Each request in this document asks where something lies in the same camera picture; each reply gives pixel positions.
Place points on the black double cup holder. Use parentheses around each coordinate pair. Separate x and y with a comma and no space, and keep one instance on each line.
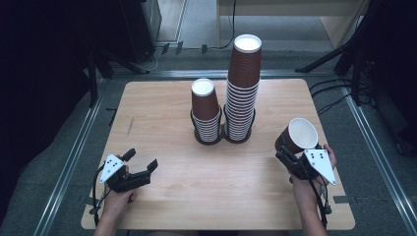
(224,134)

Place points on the grey tape strip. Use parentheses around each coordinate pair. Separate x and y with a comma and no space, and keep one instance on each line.
(341,199)
(86,200)

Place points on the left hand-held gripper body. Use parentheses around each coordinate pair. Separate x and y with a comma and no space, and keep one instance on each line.
(113,167)

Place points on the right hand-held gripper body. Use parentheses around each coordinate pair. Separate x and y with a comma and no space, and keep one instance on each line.
(319,164)

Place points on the person's right hand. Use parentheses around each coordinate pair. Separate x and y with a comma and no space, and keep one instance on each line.
(305,188)

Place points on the short stack of paper cups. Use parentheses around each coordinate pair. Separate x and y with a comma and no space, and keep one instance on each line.
(205,101)

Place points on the person's left hand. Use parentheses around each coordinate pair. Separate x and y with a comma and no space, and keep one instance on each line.
(119,201)

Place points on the tall stack of paper cups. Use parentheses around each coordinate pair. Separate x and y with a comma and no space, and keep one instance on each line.
(244,82)

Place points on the dark cabinet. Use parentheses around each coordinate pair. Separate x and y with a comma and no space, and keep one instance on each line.
(144,23)

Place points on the brown paper cup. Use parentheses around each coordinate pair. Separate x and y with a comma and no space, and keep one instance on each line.
(301,132)

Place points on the black metal stand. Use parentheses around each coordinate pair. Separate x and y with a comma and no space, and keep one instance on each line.
(98,65)

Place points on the black tripod stand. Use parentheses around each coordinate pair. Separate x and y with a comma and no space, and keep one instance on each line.
(352,46)

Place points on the light wooden cabinet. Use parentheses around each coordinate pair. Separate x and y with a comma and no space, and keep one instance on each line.
(295,8)

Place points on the aluminium floor rail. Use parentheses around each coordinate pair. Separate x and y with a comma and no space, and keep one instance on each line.
(196,73)
(377,157)
(70,160)

